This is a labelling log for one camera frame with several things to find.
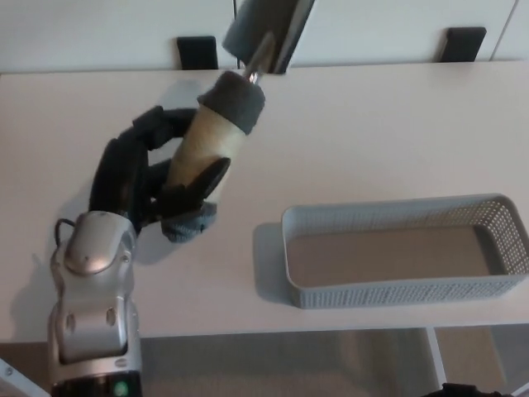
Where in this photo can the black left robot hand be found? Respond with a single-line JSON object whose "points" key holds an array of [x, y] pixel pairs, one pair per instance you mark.
{"points": [[120, 173]]}

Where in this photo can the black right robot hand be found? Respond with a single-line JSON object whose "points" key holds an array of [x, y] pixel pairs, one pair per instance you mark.
{"points": [[458, 392]]}

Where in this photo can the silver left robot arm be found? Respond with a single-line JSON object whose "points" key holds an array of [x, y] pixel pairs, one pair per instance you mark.
{"points": [[91, 289]]}

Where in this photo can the grey perforated plastic basket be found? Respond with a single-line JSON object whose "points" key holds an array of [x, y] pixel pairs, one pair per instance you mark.
{"points": [[392, 291]]}

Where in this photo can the black rectangular block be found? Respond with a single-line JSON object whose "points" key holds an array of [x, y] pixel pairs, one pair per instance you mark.
{"points": [[197, 54], [465, 45]]}

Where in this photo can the white cabinet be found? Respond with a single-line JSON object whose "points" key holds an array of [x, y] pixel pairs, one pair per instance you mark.
{"points": [[103, 25]]}

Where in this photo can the white desk leg frame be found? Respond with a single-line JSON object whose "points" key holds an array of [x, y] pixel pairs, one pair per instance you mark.
{"points": [[437, 355], [16, 378]]}

